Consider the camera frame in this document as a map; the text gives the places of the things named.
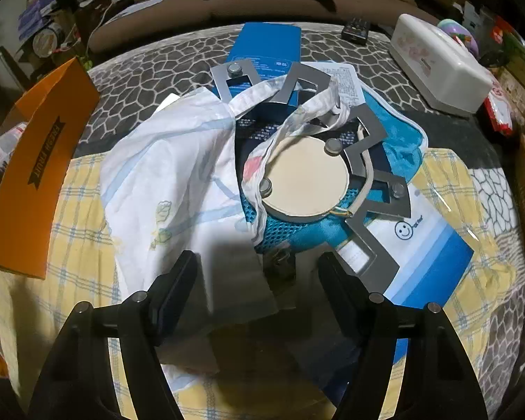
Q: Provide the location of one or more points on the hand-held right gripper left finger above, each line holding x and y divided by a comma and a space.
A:
175, 288

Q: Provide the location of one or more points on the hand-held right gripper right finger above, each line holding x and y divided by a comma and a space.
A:
341, 293

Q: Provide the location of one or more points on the grey zigzag folding trivet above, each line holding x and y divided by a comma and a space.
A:
358, 232

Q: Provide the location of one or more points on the blue white mask packet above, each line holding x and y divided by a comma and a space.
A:
428, 245

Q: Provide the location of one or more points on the white plastic bag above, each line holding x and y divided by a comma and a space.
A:
157, 175

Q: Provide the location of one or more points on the round beige disc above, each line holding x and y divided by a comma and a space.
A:
306, 179

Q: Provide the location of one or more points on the blue mesh pouch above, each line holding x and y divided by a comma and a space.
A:
398, 135

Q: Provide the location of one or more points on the orange cardboard box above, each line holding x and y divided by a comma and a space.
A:
39, 153

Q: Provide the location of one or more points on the white printed paper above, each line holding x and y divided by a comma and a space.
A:
341, 81

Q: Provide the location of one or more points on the blue box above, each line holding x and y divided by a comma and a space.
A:
267, 43

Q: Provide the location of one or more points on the yellow checked cloth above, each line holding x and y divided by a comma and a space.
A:
78, 245

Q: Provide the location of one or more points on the printed flat packets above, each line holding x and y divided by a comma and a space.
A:
0, 157

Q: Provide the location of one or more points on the grey stone-pattern blanket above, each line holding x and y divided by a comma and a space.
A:
157, 65

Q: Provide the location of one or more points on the red snack packet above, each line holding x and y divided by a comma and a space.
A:
498, 109

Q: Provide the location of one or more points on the white tissue box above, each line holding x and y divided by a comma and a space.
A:
437, 61

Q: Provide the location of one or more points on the black remote control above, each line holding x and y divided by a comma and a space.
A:
355, 30

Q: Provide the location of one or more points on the round printed tin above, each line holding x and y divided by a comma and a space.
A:
43, 41

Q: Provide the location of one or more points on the pastel toy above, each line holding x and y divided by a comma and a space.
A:
459, 30

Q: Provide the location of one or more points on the blue cardboard boxes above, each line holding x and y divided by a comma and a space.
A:
35, 13

